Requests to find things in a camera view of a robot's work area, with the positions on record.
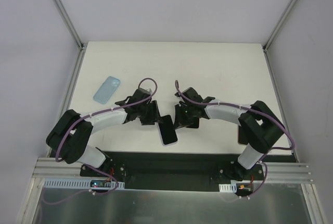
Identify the lavender phone case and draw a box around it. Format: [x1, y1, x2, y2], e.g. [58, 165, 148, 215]
[157, 116, 179, 146]

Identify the light blue phone case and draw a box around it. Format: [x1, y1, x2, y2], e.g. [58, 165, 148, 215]
[93, 76, 121, 105]

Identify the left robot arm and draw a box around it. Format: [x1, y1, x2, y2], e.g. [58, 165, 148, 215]
[46, 88, 163, 177]

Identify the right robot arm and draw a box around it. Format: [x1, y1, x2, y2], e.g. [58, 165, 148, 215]
[174, 87, 284, 181]

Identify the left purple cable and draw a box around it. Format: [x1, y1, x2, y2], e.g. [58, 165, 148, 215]
[55, 77, 159, 196]

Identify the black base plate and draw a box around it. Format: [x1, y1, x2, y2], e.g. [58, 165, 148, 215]
[79, 151, 299, 191]

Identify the right white cable duct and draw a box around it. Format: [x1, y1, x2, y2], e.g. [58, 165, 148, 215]
[219, 182, 254, 193]

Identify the white cable duct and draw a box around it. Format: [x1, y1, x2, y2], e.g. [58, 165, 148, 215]
[44, 179, 125, 190]
[219, 182, 254, 193]

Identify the left aluminium frame post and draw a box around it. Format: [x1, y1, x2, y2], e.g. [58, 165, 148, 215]
[52, 0, 86, 51]

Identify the aluminium frame post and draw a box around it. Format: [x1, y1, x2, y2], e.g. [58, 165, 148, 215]
[263, 0, 299, 53]
[52, 0, 86, 51]

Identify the aluminium rail right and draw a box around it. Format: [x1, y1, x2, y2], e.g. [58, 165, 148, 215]
[266, 163, 314, 184]

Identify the left white cable duct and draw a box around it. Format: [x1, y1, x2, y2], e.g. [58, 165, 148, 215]
[44, 179, 125, 190]

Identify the right aluminium frame post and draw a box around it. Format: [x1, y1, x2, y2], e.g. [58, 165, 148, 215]
[263, 0, 299, 53]

